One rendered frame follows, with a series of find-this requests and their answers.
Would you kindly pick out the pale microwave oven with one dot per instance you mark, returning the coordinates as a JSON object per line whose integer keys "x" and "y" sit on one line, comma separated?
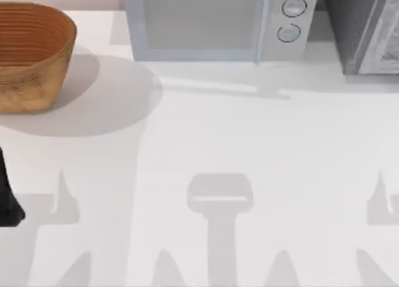
{"x": 307, "y": 25}

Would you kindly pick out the brown woven basket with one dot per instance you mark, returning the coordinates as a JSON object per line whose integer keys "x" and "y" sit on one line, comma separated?
{"x": 34, "y": 81}

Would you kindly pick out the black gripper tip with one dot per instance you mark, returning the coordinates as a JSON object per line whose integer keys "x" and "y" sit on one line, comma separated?
{"x": 7, "y": 202}

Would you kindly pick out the microwave oven door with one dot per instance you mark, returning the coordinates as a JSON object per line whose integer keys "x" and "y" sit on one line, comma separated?
{"x": 199, "y": 22}

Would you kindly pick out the round microwave knob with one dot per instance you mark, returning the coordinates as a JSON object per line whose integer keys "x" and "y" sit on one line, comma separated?
{"x": 288, "y": 33}
{"x": 294, "y": 6}

